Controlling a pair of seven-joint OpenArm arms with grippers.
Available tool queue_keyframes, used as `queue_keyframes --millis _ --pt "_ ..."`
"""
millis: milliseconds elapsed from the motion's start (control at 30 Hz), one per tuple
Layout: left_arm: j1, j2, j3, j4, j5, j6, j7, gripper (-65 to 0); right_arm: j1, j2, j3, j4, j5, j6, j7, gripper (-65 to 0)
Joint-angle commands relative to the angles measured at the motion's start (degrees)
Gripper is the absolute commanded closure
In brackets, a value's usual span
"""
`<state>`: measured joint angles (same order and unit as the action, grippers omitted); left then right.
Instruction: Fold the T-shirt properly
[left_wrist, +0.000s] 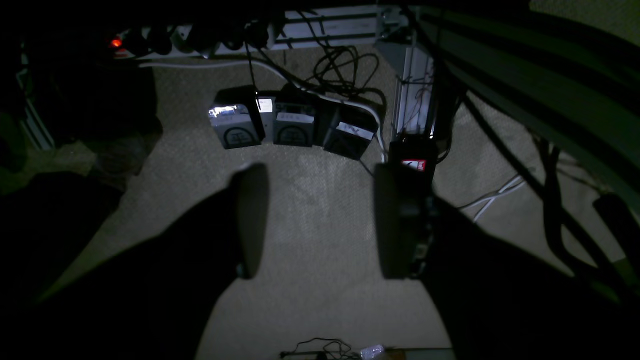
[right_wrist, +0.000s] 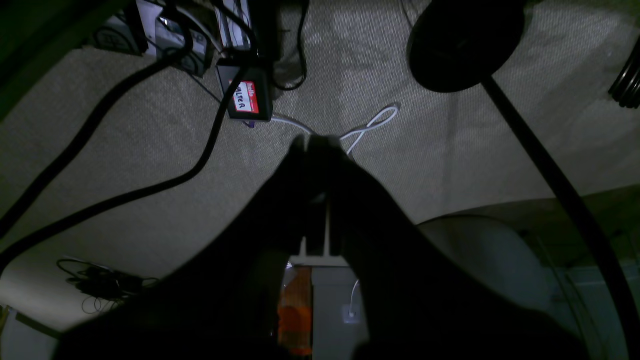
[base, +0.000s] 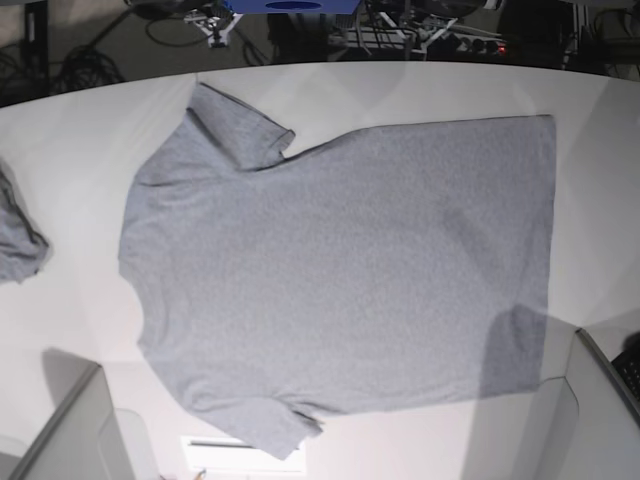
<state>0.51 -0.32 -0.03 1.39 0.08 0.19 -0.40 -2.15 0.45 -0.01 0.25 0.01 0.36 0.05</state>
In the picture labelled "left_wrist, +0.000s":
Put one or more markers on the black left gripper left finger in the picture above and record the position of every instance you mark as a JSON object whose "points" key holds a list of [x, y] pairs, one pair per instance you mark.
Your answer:
{"points": [[154, 300]]}

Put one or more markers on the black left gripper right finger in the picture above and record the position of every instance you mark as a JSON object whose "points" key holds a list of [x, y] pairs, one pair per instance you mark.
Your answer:
{"points": [[496, 301]]}

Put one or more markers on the black box red label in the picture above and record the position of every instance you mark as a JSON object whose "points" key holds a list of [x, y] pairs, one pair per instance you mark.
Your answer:
{"points": [[415, 151]]}

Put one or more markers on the black power adapter labelled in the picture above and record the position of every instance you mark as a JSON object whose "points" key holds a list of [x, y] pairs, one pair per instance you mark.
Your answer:
{"points": [[350, 131]]}

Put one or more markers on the white power strip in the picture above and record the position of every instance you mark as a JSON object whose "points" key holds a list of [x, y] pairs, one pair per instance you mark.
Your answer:
{"points": [[187, 40]]}

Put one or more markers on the aluminium frame rail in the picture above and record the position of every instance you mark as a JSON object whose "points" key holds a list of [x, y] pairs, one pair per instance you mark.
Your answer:
{"points": [[387, 28]]}

